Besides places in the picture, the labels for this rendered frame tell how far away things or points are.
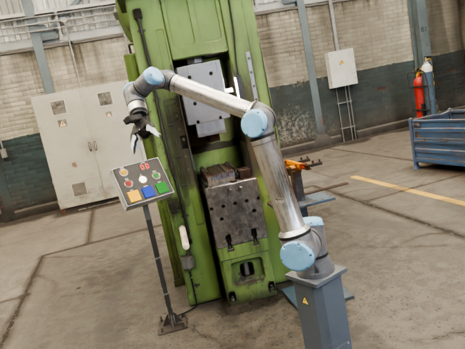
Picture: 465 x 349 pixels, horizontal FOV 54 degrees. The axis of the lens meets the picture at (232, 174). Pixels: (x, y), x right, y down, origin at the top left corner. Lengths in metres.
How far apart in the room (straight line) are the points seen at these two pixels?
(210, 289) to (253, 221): 0.68
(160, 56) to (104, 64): 5.77
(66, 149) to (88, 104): 0.86
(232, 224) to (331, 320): 1.21
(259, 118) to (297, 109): 7.88
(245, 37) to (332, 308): 1.99
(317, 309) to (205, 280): 1.45
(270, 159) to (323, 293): 0.70
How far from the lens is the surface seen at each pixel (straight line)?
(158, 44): 3.33
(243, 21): 3.41
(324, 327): 2.33
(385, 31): 10.93
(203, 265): 3.52
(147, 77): 2.18
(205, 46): 3.34
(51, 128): 8.42
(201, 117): 3.17
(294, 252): 2.01
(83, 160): 8.40
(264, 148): 1.95
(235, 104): 2.14
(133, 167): 3.07
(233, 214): 3.23
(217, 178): 3.23
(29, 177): 9.18
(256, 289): 3.45
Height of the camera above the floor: 1.53
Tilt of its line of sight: 10 degrees down
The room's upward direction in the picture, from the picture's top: 11 degrees counter-clockwise
